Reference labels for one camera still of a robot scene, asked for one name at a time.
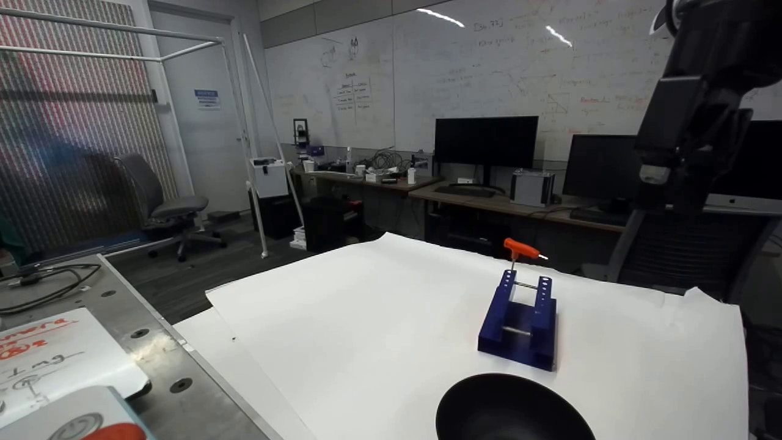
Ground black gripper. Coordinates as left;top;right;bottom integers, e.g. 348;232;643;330
634;74;756;219

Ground orange handled wrench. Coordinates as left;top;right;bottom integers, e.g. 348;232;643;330
501;234;553;282

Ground black bowl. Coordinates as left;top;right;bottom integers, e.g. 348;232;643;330
433;373;599;440

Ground silver edged monitor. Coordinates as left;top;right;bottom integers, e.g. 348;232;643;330
701;117;782;219

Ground black mesh chair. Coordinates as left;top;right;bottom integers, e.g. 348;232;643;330
604;205;775;300

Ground black monitor smaller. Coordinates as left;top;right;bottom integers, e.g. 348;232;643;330
562;133;649;219

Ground white computer box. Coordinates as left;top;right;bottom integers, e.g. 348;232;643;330
510;167;557;209

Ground black computer monitor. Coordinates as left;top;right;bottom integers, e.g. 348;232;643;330
431;112;544;188

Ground black keyboard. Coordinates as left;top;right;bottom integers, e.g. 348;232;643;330
433;181;510;200

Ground blue tool rack orange base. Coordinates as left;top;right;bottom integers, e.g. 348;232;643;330
475;266;561;375

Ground cluttered wooden desk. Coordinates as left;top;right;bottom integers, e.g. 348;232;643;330
293;165;442;195

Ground white paper table cover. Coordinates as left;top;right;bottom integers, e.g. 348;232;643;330
173;231;753;440

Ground small black device stand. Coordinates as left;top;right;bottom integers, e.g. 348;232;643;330
291;116;314;151

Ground white small cart box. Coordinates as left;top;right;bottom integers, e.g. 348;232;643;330
247;154;296;200

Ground white door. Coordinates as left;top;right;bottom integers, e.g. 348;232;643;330
149;2;258;219

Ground grey office chair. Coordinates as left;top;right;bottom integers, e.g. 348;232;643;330
112;151;232;264

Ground grey metal base table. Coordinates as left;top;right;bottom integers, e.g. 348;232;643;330
0;253;285;440

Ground grey mesh partition panel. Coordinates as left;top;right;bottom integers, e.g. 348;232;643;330
0;0;181;264

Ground white red printed booklet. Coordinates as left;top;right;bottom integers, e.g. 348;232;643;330
0;385;160;440

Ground white printed paper sheet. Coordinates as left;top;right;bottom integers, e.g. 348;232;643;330
0;307;153;428

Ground white pipe frame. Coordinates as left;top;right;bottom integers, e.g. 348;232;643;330
0;6;312;261

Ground black table cables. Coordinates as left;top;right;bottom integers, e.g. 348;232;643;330
0;259;105;321

